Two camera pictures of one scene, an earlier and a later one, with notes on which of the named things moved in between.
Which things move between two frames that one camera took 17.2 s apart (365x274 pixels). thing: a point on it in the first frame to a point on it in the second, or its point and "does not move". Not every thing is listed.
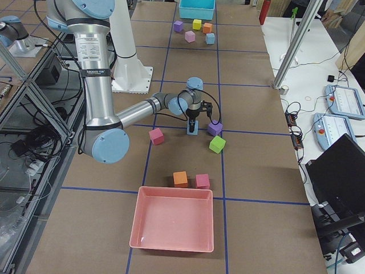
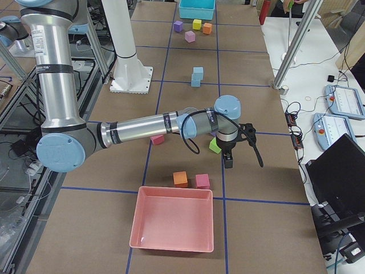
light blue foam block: x=210 y=39 to x=198 y=73
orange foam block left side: x=207 y=28 does not move
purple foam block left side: x=178 y=26 does not move
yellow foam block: x=197 y=24 does not move
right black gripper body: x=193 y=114 to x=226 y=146
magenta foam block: x=202 y=181 does not move
